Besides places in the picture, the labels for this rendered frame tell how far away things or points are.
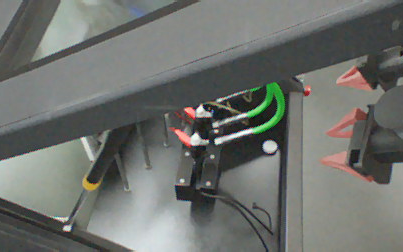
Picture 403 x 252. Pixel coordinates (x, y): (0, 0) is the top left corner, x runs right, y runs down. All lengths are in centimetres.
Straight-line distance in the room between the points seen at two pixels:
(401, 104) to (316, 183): 171
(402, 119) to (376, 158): 12
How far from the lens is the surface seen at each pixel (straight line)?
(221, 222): 121
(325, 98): 260
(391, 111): 59
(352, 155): 68
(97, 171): 51
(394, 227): 226
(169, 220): 122
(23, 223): 69
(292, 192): 113
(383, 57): 94
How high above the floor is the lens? 193
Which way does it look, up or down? 53 degrees down
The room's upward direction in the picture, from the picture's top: 3 degrees counter-clockwise
